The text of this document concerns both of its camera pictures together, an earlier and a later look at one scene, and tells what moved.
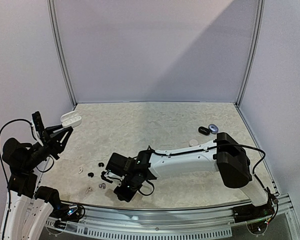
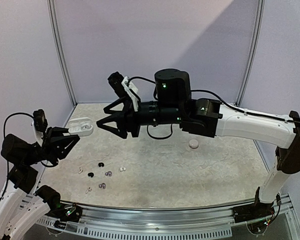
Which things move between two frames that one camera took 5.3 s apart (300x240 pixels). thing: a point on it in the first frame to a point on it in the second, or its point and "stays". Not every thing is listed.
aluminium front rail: [65, 213] stays
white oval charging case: [71, 119] to [81, 126]
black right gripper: [114, 178] to [130, 118]
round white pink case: [193, 142] stays
